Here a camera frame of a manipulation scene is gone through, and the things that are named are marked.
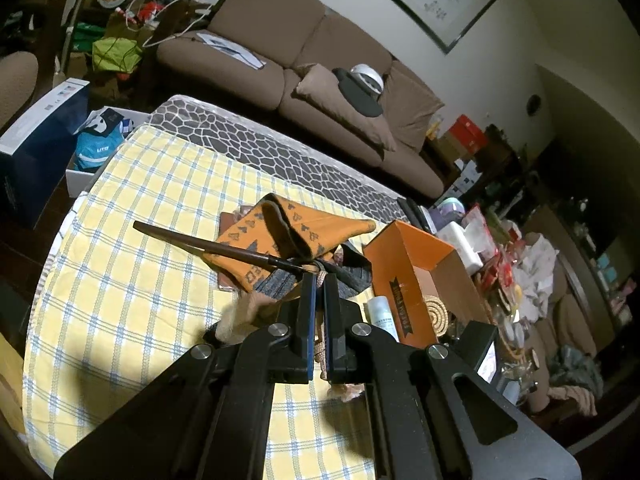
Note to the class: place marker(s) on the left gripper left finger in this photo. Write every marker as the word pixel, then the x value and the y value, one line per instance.
pixel 281 346

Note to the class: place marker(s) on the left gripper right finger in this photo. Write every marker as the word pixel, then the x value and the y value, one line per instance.
pixel 349 342

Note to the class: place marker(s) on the woven spiral coaster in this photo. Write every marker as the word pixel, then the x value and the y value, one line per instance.
pixel 438 314

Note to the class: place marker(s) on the white blue spray can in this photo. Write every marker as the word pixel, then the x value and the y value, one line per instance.
pixel 379 315

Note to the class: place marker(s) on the grey knitted band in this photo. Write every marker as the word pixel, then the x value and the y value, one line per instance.
pixel 325 274

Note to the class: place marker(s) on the dark wooden hair stick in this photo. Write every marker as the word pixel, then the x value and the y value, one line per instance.
pixel 264 261

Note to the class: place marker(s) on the orange cardboard box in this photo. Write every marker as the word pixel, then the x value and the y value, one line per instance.
pixel 408 264

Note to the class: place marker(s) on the black remote control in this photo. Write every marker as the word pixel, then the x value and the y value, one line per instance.
pixel 414 214

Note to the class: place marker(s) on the white tissue box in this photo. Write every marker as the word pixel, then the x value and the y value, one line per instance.
pixel 454 235

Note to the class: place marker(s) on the yellow plaid tablecloth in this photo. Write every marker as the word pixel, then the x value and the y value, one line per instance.
pixel 118 307

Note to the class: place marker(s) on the black oval pad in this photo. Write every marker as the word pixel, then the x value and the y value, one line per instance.
pixel 357 96

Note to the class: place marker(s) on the grey stone pattern table mat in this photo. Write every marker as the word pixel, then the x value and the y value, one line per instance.
pixel 273 153

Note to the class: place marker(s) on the brown cushion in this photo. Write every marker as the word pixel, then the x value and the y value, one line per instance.
pixel 319 88

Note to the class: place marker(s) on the white massager device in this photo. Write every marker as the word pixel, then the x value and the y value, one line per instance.
pixel 368 77

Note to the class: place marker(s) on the brown sofa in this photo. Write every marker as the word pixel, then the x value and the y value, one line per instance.
pixel 246 56

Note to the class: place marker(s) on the blue cardboard box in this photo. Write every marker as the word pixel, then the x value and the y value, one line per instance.
pixel 36 149

